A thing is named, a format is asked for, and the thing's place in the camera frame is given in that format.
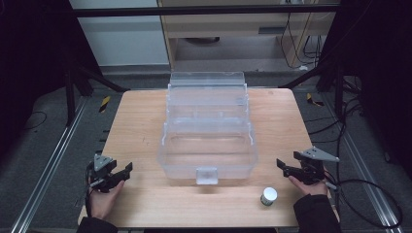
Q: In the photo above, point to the clear plastic tiered storage box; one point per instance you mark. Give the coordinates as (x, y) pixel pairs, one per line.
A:
(207, 127)

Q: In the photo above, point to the small silver cylinder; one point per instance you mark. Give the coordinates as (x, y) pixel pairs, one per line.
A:
(268, 196)

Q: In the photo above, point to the aluminium floor rail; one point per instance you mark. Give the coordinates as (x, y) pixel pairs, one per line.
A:
(366, 171)
(48, 168)

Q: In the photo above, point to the black horizontal frame bar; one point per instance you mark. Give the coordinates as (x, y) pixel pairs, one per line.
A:
(194, 11)

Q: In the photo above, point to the person's right hand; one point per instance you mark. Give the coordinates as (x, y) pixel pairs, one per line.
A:
(312, 188)

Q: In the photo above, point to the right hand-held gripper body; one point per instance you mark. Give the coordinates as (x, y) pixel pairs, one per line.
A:
(312, 165)

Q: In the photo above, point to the yellow black floor tape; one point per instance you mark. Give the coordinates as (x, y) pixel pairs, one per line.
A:
(313, 100)
(104, 104)

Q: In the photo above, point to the dark curtain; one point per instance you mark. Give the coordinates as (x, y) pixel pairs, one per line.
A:
(29, 64)
(382, 81)

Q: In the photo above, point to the black metal stand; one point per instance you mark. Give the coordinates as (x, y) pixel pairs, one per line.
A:
(69, 97)
(338, 90)

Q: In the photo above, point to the white cabinet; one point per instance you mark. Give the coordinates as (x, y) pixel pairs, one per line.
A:
(123, 42)

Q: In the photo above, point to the light wooden desk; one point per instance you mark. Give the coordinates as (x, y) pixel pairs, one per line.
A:
(233, 27)

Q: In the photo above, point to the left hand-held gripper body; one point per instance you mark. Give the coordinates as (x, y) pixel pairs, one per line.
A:
(103, 168)

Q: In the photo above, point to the person's left hand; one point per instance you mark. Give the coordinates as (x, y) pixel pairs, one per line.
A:
(103, 202)

